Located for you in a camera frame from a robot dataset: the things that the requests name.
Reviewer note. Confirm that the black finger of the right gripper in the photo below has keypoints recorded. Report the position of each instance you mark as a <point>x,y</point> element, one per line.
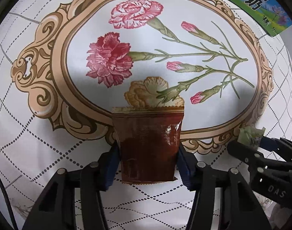
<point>254,159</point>

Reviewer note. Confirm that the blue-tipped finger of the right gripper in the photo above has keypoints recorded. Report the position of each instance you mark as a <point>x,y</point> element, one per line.
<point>281,146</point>

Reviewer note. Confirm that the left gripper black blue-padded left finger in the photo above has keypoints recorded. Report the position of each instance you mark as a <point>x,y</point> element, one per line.
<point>55,207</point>

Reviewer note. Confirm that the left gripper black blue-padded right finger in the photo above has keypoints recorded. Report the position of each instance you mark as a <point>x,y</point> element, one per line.
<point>239,207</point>

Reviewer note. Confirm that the pale green small packet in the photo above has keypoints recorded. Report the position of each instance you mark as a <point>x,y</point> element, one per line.
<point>250,136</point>

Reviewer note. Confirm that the dark red jujube packet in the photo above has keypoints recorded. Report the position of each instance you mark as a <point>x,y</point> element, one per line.
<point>149,140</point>

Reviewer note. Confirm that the cardboard milk box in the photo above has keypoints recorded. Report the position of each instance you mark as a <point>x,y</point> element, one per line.
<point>269,14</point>

